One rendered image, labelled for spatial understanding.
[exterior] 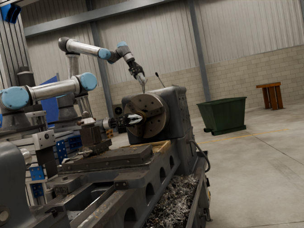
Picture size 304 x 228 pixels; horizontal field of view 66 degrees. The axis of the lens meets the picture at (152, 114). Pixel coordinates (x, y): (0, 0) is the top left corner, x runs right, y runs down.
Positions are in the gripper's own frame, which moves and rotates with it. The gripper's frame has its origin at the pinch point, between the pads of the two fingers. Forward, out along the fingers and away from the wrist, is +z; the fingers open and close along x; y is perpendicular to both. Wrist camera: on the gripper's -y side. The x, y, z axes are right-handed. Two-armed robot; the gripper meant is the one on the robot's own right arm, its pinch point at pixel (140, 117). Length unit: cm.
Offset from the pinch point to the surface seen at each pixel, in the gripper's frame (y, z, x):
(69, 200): 68, -7, -22
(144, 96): -15.2, -0.5, 13.6
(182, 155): -30.5, 15.2, -35.0
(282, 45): -1088, 318, 143
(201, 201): -57, 18, -84
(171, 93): -31.0, 15.4, 12.0
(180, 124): -32.0, 17.2, -11.7
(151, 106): -15.2, 3.3, 5.9
